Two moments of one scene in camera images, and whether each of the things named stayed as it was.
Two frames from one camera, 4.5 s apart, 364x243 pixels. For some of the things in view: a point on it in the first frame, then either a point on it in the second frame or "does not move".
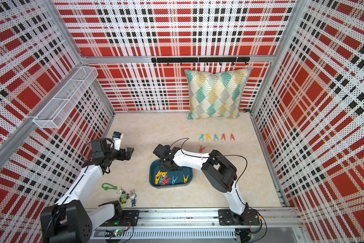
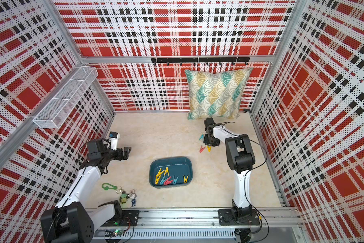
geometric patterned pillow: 217,95 does not move
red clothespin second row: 201,149 does not move
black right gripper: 163,169 → 207,142
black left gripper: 122,157 does not move
